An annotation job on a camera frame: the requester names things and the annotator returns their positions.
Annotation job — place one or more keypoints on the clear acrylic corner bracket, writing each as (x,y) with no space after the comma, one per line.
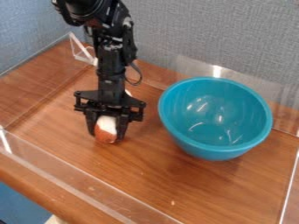
(80,51)

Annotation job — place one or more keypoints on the clear acrylic front barrier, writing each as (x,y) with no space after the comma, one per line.
(80,198)

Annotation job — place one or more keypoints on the brown and white toy mushroom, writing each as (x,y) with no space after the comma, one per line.
(105,130)

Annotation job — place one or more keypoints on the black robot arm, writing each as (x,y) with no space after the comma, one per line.
(108,24)

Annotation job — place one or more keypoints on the blue plastic bowl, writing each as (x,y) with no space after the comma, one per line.
(216,117)

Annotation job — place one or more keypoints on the clear acrylic barrier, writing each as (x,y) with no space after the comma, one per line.
(164,67)
(80,198)

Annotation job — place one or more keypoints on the clear acrylic back barrier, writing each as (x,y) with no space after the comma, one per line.
(164,67)

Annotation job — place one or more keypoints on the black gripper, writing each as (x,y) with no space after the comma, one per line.
(110,101)

